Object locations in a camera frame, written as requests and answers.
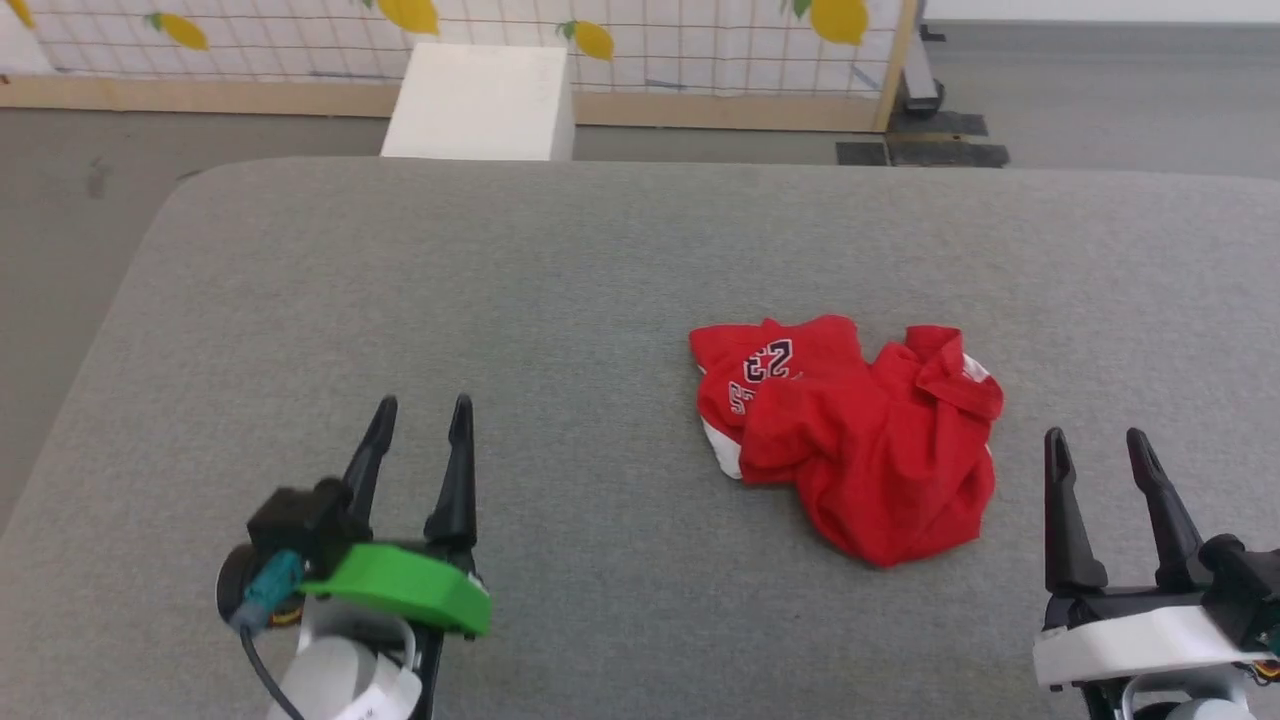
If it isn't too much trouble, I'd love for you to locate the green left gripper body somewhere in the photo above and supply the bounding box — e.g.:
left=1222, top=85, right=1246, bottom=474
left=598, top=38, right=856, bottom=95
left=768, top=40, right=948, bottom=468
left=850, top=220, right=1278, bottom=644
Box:
left=298, top=520, right=493, bottom=639

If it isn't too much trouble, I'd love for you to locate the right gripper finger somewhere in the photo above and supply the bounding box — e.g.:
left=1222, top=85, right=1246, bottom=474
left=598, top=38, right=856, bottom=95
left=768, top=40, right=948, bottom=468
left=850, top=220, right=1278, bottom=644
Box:
left=1126, top=428, right=1207, bottom=591
left=1043, top=427, right=1109, bottom=595

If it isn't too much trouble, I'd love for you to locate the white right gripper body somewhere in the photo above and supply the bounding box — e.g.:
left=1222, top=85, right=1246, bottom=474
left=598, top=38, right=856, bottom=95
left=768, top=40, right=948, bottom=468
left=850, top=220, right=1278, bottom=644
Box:
left=1032, top=582, right=1280, bottom=693

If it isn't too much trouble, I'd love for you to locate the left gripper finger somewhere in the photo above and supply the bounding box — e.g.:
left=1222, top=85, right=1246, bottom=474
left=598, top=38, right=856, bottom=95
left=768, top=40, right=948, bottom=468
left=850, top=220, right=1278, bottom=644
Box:
left=423, top=393, right=479, bottom=549
left=341, top=395, right=399, bottom=523

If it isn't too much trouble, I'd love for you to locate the red jersey garment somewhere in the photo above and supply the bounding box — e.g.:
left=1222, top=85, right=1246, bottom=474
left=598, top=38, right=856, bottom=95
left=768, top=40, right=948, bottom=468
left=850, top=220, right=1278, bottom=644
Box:
left=688, top=315, right=1005, bottom=569

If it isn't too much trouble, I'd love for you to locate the white box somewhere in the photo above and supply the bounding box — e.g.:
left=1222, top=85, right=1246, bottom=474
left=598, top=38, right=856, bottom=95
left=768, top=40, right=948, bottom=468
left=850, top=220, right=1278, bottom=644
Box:
left=380, top=42, right=577, bottom=162

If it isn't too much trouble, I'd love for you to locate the large black floor mat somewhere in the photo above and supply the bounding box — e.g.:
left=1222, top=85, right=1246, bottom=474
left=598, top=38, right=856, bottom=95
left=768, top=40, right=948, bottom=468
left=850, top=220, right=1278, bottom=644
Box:
left=886, top=110, right=1010, bottom=169

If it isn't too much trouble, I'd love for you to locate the grey metal stand leg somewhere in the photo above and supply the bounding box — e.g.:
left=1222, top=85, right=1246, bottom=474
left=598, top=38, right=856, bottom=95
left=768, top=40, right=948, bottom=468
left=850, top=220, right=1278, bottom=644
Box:
left=902, top=24, right=947, bottom=113

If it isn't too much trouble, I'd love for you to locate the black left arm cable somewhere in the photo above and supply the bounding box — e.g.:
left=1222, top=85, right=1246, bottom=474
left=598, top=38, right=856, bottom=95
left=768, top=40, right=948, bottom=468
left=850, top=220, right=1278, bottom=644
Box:
left=238, top=620, right=304, bottom=720

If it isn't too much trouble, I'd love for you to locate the wire grid fence with lemons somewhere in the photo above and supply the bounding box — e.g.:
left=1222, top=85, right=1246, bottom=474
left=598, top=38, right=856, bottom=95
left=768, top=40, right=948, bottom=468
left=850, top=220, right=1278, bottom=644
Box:
left=0, top=0, right=921, bottom=134

